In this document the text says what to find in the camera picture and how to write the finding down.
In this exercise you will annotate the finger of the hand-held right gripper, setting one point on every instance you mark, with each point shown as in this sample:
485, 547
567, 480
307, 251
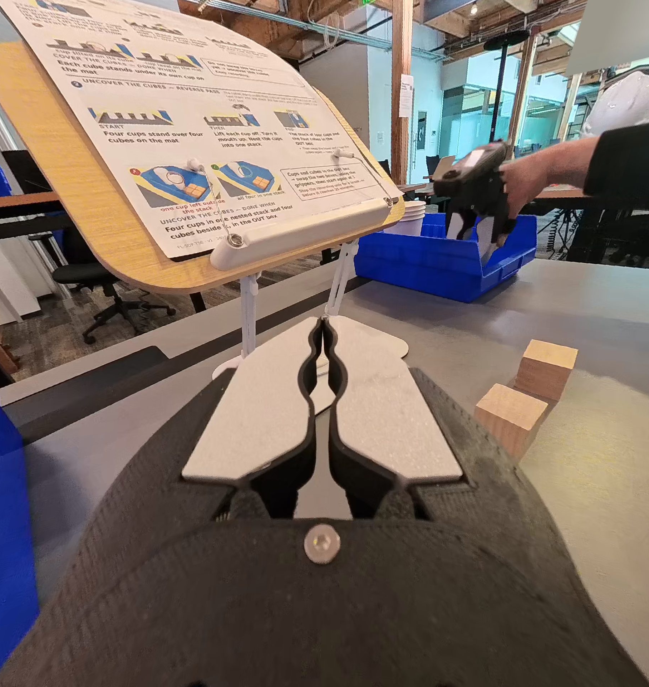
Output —
488, 241
461, 225

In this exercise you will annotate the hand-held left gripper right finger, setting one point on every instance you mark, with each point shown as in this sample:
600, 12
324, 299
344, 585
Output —
394, 424

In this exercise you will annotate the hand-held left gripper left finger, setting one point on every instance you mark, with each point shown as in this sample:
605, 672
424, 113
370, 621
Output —
249, 424

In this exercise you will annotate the white paper cup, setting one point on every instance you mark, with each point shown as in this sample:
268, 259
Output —
417, 211
416, 215
413, 226
418, 205

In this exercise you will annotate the wooden cube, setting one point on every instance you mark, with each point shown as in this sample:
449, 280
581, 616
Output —
544, 370
509, 424

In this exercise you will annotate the person's right forearm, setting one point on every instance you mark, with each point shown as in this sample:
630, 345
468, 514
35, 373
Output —
630, 155

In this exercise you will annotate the grey desk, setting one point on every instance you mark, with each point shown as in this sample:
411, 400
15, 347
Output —
598, 375

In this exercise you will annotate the wooden top office desk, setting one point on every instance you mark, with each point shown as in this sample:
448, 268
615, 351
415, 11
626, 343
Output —
18, 203

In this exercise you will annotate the person's right hand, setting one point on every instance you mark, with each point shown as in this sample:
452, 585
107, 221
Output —
539, 174

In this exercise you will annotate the wooden pillar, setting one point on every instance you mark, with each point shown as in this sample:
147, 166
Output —
402, 80

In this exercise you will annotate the black pole stand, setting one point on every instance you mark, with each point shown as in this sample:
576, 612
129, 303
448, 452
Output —
506, 40

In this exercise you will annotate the black office chair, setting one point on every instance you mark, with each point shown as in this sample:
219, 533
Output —
83, 273

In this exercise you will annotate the printed instruction sheet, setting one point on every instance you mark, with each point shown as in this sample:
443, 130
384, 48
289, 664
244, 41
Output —
195, 134

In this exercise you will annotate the black computer monitor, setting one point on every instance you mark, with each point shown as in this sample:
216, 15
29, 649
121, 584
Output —
26, 172

